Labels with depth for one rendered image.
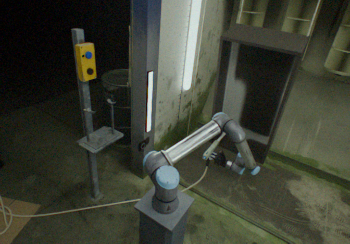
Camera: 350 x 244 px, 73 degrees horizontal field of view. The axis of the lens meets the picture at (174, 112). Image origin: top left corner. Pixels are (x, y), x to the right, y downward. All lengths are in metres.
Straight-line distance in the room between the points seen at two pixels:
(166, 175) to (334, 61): 2.26
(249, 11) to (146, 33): 1.55
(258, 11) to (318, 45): 0.86
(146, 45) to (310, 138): 2.33
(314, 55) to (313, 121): 0.82
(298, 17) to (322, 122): 1.28
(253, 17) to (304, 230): 2.34
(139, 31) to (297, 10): 1.78
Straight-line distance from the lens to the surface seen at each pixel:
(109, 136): 2.07
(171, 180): 1.53
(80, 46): 1.76
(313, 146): 3.39
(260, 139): 2.82
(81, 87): 1.94
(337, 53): 3.09
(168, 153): 1.70
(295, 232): 2.71
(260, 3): 3.19
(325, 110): 3.46
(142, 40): 2.05
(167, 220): 1.67
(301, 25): 3.08
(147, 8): 1.98
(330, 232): 2.91
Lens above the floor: 1.99
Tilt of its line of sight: 29 degrees down
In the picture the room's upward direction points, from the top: 6 degrees clockwise
